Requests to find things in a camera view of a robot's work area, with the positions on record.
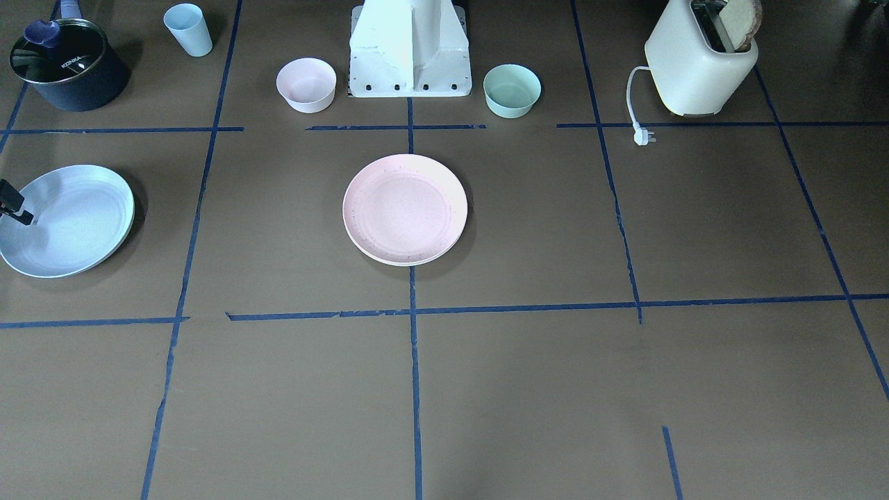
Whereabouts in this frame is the blue plate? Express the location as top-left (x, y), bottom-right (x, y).
top-left (1, 165), bottom-right (135, 278)

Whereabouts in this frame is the pink plate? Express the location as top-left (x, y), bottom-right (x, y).
top-left (342, 154), bottom-right (469, 238)

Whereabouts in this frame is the dark blue saucepan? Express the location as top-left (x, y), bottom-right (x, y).
top-left (14, 1), bottom-right (131, 112)

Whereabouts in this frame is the glass pot lid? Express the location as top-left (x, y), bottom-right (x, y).
top-left (9, 18), bottom-right (107, 83)

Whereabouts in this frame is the light blue cup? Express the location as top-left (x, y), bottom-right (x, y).
top-left (163, 3), bottom-right (213, 57)

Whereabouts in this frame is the pink bowl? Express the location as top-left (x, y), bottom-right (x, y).
top-left (276, 58), bottom-right (338, 114)

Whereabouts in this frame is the cream plate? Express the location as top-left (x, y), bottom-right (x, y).
top-left (349, 232), bottom-right (463, 267)

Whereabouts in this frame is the green bowl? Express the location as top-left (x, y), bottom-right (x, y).
top-left (483, 64), bottom-right (542, 118)

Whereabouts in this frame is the cream toaster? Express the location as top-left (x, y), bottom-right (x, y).
top-left (645, 1), bottom-right (759, 117)

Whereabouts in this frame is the bread slice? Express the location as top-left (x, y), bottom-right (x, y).
top-left (718, 0), bottom-right (763, 53)

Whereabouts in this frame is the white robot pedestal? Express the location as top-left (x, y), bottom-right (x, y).
top-left (347, 1), bottom-right (473, 98)

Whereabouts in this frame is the white toaster power cord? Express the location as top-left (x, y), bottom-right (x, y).
top-left (626, 66), bottom-right (657, 147)

